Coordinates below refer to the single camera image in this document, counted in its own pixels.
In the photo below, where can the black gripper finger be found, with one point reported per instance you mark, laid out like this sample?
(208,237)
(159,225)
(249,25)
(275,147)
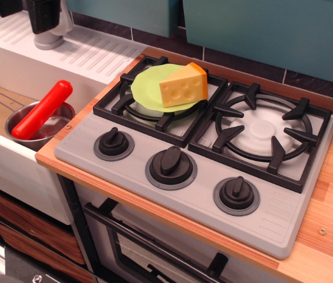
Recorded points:
(44,14)
(9,7)

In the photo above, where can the red toy sausage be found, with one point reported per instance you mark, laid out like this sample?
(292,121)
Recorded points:
(36,118)

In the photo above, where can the yellow toy cheese wedge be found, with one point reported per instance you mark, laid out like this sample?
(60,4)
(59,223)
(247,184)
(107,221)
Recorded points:
(187,85)

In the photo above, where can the small stainless steel pot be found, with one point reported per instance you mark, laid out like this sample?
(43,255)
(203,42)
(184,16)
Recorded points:
(48,130)

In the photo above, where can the light green plastic plate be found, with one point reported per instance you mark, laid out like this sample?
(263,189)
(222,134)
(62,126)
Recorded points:
(146,91)

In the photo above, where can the grey toy faucet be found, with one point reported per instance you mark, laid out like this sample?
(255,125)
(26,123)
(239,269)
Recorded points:
(53,38)

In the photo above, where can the black left stove knob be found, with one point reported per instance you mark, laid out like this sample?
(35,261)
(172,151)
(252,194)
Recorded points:
(113,145)

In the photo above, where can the black stove knob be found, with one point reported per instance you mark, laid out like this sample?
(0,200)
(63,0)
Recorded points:
(113,145)
(236,196)
(171,169)

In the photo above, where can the black left burner grate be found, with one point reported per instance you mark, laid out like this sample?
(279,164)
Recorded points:
(177,128)

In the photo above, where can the black burner grate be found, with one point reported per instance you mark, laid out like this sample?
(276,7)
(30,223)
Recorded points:
(271,137)
(177,128)

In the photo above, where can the black middle stove knob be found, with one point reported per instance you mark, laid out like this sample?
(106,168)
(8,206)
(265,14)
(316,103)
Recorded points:
(171,169)

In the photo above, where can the grey toy stove top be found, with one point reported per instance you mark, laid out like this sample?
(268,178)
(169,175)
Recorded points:
(271,228)

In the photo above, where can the wooden drawer fronts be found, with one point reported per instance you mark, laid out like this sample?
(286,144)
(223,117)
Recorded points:
(42,238)

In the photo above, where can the black right burner grate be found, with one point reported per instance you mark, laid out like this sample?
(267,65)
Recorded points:
(271,137)

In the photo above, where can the black right stove knob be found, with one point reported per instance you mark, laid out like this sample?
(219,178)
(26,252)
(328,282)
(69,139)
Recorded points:
(236,196)

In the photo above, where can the black oven door handle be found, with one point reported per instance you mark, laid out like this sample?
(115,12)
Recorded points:
(103,215)

